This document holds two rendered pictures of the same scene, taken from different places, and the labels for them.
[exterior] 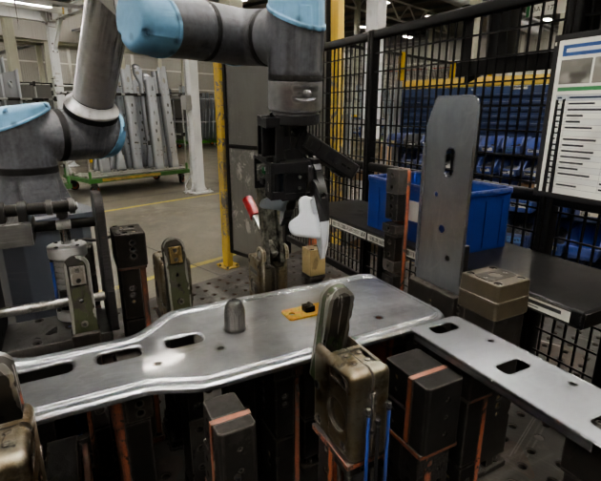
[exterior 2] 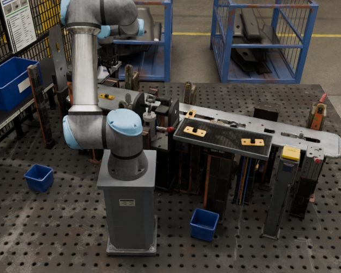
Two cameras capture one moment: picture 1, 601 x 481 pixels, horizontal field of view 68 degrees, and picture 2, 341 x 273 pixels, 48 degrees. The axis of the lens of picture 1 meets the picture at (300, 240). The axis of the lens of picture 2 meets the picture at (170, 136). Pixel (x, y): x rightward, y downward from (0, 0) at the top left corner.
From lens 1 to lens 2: 2.32 m
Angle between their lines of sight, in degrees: 111
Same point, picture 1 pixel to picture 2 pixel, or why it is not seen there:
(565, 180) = (18, 45)
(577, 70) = (8, 8)
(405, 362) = (111, 83)
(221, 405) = (152, 91)
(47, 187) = not seen: hidden behind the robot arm
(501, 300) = not seen: hidden behind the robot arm
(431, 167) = (53, 53)
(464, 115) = (57, 31)
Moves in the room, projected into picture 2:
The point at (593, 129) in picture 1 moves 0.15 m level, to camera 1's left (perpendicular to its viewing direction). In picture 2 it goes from (19, 25) to (32, 33)
